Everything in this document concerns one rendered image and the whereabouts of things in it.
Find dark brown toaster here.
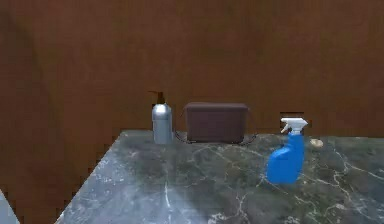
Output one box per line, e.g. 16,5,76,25
174,101,258,146

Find pale grey rounded object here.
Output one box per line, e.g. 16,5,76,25
0,189,20,224

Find blue spray bottle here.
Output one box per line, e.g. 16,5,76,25
266,117,309,185

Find silver soap dispenser bottle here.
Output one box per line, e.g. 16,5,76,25
148,90,174,145

